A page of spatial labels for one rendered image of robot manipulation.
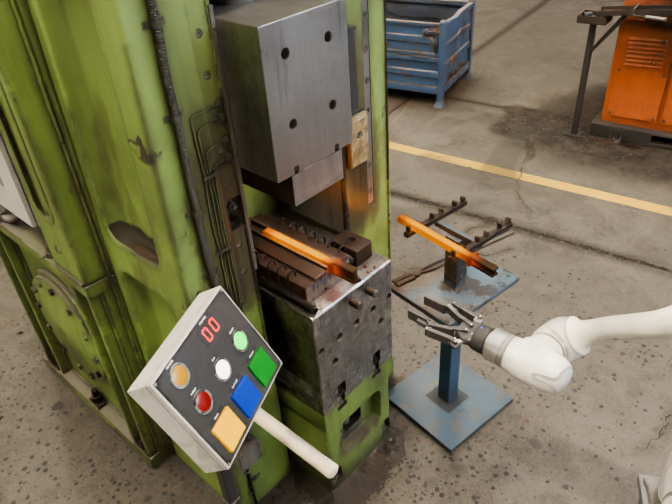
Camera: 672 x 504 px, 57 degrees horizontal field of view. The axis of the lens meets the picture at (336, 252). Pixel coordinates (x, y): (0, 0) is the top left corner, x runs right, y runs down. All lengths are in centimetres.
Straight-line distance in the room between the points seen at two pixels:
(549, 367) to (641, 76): 364
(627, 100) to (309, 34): 374
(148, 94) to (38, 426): 199
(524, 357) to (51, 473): 204
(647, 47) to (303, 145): 360
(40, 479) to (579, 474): 216
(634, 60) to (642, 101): 30
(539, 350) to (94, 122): 132
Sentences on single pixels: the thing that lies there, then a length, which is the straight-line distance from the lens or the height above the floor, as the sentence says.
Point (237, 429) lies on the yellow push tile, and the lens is 151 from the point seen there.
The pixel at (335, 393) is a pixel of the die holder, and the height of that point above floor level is 53.
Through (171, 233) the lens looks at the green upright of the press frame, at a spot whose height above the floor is 129.
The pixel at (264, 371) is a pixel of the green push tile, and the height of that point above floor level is 100.
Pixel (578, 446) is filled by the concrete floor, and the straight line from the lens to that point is 279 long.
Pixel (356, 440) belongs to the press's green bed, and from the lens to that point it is 250.
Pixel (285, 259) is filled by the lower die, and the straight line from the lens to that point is 198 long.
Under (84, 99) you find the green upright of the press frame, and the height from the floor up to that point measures 155.
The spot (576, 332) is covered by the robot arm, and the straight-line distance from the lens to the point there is 169.
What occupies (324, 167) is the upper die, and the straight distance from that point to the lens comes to 174.
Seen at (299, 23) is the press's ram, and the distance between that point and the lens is 156.
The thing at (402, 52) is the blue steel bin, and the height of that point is 43.
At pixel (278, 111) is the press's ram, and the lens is 156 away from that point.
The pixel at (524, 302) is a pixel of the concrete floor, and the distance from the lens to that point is 337.
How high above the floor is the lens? 215
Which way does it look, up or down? 36 degrees down
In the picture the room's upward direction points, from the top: 4 degrees counter-clockwise
